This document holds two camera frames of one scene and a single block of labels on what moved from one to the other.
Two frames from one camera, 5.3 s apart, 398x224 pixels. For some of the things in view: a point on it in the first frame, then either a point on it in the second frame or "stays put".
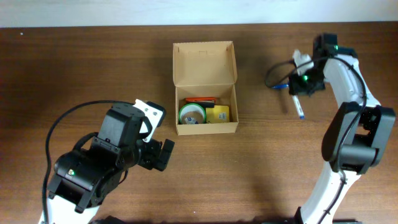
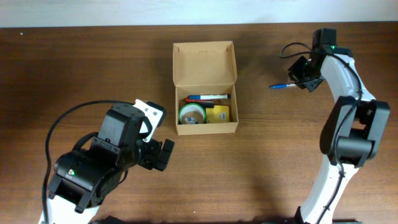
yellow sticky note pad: x=217 y=114 stays put
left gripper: x=157 y=154 stays put
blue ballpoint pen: x=280 y=86 stays put
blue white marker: x=298 y=106 -> x=209 y=96
